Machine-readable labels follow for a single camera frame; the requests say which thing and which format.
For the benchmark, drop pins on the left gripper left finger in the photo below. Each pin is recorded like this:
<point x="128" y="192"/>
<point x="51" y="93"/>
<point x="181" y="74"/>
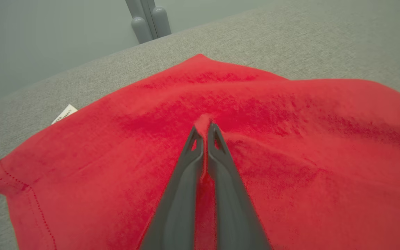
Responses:
<point x="179" y="208"/>

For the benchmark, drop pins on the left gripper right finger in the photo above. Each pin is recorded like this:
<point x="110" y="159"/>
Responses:
<point x="233" y="208"/>

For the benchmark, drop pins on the red shorts with white band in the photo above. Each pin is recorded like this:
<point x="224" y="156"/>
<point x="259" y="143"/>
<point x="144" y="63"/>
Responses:
<point x="290" y="156"/>

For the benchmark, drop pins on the grey rounded partition post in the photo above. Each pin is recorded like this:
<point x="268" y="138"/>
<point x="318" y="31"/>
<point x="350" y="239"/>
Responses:
<point x="149" y="21"/>

